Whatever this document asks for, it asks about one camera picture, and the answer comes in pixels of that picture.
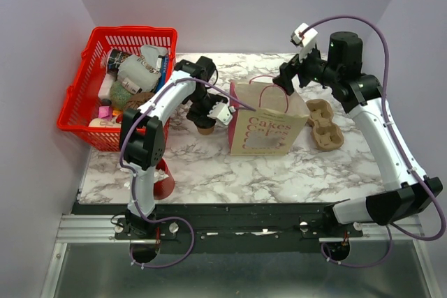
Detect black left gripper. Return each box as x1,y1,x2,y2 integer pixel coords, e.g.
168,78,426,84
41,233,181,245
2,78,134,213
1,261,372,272
186,89,228,129

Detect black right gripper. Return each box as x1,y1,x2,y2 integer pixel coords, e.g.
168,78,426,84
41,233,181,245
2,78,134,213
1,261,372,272
272,40,340,95

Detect brown paper coffee cup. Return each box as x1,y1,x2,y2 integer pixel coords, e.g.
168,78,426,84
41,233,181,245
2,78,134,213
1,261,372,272
197,126,215,135

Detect pink and beige paper bag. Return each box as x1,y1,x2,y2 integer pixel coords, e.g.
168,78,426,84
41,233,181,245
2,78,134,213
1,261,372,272
228,75,309,156

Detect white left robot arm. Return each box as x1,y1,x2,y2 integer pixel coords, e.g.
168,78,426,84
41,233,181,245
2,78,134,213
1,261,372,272
119,56,228,239

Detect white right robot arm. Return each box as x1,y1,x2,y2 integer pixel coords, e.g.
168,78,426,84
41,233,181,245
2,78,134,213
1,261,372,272
273,24,443,237

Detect blue book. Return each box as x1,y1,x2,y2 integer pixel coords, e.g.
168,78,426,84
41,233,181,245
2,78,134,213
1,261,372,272
154,54,170,93

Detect brown round lidded box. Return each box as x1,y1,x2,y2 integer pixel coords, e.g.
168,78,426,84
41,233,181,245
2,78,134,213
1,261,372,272
124,92,154,111

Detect grey cloth pouch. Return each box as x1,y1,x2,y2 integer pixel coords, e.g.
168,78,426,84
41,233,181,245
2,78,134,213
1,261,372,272
117,45,168,94

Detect brown cardboard cup carrier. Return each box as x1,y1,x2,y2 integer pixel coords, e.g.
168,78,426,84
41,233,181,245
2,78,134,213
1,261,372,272
306,99,344,151

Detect red plastic shopping basket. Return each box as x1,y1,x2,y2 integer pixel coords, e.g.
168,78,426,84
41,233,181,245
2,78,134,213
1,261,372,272
57,26,177,151

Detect red cylindrical straw holder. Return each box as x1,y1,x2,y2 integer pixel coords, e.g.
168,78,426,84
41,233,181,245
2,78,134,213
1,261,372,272
154,159,175,200

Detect dark printed can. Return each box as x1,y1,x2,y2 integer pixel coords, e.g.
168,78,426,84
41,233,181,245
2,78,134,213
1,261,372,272
105,48,131,76

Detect pink small packet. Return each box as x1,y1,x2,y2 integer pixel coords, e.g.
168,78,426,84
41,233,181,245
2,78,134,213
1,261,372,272
98,106,113,120

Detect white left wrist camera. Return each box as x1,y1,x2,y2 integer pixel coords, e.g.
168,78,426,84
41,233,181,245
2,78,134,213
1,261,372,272
207,102,235,126

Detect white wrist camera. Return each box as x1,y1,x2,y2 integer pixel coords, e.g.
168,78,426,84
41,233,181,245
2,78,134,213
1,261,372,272
291,23,318,63
207,102,235,126

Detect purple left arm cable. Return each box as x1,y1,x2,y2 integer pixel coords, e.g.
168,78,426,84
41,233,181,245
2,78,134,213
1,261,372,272
118,77,258,269

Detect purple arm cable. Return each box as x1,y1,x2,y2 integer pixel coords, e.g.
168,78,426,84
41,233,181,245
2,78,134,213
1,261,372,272
118,77,258,269
300,15,447,269

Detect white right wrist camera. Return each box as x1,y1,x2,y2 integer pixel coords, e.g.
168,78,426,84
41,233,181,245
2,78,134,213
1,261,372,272
291,23,318,63

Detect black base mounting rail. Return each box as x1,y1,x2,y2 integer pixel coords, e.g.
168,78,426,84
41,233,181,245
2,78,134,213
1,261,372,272
72,203,363,254

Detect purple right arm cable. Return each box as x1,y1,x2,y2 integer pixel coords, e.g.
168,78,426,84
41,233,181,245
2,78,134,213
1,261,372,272
300,15,447,269

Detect aluminium frame rail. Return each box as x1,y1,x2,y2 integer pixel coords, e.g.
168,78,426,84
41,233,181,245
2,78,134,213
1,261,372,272
56,215,424,244

